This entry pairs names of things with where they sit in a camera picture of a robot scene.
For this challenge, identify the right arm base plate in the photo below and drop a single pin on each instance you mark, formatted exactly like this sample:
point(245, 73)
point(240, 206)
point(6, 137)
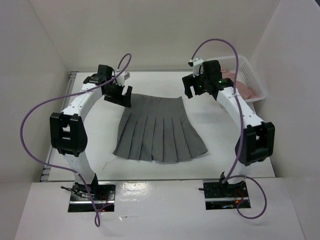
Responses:
point(218, 196)

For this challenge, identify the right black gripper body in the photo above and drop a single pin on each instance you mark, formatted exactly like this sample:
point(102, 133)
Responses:
point(200, 84)

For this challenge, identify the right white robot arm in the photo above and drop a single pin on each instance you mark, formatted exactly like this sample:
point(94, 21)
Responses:
point(256, 140)

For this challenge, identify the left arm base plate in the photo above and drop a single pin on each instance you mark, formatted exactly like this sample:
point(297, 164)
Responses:
point(104, 198)

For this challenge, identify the grey pleated skirt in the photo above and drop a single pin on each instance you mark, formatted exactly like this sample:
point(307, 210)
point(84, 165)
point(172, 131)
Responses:
point(157, 129)

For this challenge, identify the pink skirt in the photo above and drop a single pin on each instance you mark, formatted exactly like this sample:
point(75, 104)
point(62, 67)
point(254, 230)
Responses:
point(246, 92)

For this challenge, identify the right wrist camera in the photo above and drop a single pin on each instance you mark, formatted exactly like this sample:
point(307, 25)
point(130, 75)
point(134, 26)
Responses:
point(197, 66)

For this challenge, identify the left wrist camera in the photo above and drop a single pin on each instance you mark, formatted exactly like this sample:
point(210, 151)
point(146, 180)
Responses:
point(120, 80)

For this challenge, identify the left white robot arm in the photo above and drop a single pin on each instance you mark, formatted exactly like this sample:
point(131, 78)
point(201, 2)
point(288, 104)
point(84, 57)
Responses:
point(67, 130)

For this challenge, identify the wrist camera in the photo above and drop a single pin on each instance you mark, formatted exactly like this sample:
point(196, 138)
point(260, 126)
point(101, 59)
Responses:
point(120, 80)
point(197, 66)

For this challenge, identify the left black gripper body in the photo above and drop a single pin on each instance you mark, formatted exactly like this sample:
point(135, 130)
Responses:
point(114, 94)

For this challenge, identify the white plastic basket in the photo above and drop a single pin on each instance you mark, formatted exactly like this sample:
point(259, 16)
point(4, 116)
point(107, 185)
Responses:
point(246, 75)

